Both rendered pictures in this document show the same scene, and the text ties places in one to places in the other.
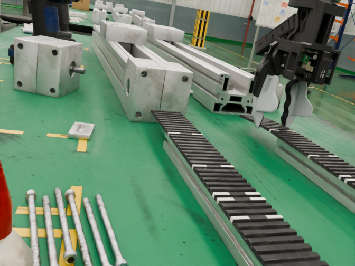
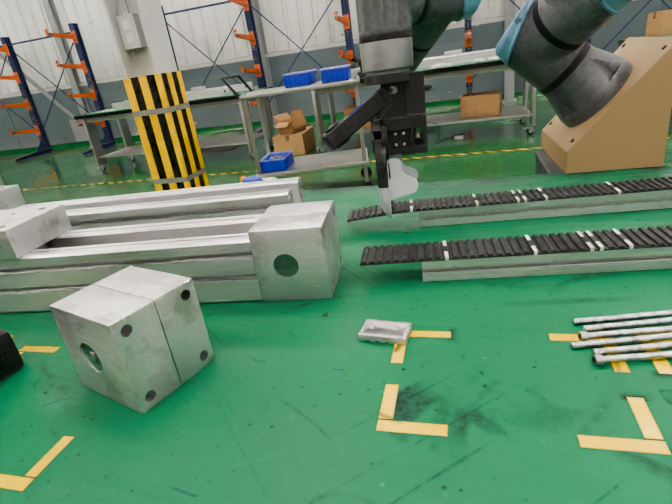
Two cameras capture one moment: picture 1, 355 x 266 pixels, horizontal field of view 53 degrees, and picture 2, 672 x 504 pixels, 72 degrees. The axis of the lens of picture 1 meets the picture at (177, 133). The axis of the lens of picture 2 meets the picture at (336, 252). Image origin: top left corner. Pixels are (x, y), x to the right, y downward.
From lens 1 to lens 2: 59 cm
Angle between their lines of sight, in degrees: 54
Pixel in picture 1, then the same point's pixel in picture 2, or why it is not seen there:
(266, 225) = (633, 235)
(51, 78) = (195, 338)
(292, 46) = (412, 122)
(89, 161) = (480, 329)
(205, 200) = (565, 264)
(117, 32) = (26, 234)
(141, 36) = (61, 218)
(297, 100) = not seen: hidden behind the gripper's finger
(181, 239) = (622, 287)
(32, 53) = (151, 324)
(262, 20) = not seen: outside the picture
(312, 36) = (421, 105)
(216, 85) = not seen: hidden behind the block
